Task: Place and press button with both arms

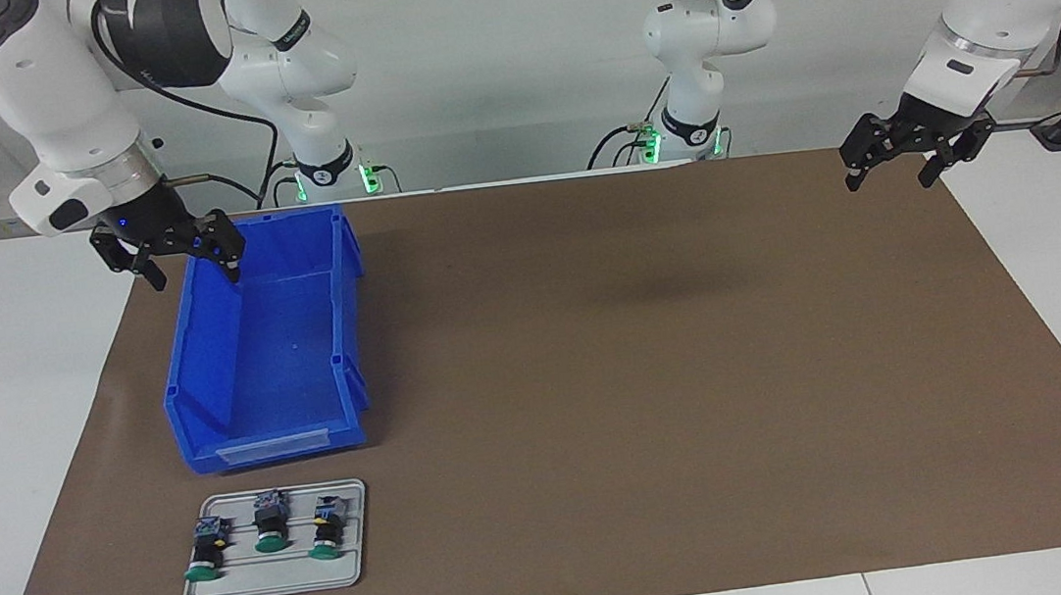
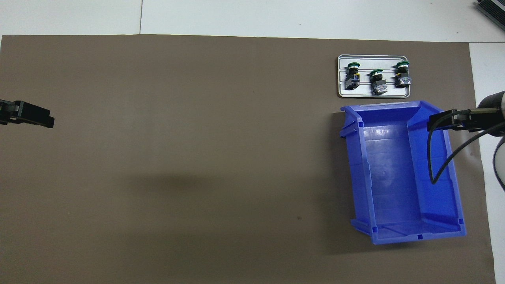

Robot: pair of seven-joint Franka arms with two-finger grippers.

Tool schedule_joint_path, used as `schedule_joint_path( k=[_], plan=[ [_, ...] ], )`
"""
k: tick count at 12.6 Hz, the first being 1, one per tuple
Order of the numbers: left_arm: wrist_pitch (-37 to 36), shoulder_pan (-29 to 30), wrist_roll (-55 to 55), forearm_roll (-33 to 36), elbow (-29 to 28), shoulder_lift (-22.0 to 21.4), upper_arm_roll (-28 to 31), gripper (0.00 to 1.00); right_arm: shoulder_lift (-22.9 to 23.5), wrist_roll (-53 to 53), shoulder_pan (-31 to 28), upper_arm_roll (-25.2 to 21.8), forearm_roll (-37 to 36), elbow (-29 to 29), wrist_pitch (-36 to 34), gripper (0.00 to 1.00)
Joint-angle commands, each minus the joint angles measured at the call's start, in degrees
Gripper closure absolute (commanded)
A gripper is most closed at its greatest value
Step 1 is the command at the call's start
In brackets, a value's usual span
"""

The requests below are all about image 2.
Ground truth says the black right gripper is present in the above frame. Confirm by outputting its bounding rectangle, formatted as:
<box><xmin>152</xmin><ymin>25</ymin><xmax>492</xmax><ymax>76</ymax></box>
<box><xmin>427</xmin><ymin>92</ymin><xmax>504</xmax><ymax>133</ymax></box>

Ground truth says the green push button switch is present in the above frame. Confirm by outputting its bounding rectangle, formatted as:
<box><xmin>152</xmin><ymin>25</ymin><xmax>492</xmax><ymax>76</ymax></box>
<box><xmin>369</xmin><ymin>69</ymin><xmax>388</xmax><ymax>96</ymax></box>
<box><xmin>345</xmin><ymin>62</ymin><xmax>361</xmax><ymax>91</ymax></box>
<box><xmin>395</xmin><ymin>61</ymin><xmax>412</xmax><ymax>88</ymax></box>

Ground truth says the silver metal tray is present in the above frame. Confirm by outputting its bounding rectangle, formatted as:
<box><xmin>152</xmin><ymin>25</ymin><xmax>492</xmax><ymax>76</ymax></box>
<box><xmin>337</xmin><ymin>54</ymin><xmax>411</xmax><ymax>99</ymax></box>

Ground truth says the blue plastic storage bin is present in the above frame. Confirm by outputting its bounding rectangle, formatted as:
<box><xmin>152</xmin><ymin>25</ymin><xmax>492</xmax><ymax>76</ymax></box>
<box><xmin>340</xmin><ymin>100</ymin><xmax>467</xmax><ymax>245</ymax></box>

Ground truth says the grey ribbed metal device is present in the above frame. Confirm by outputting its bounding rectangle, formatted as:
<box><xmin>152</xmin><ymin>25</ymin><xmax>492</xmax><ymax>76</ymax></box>
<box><xmin>475</xmin><ymin>0</ymin><xmax>505</xmax><ymax>20</ymax></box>

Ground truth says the brown table mat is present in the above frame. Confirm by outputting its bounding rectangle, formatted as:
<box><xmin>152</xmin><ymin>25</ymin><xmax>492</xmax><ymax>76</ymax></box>
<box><xmin>0</xmin><ymin>35</ymin><xmax>496</xmax><ymax>284</ymax></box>

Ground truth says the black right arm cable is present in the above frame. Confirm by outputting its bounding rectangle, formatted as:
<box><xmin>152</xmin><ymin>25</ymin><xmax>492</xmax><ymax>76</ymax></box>
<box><xmin>428</xmin><ymin>109</ymin><xmax>505</xmax><ymax>185</ymax></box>

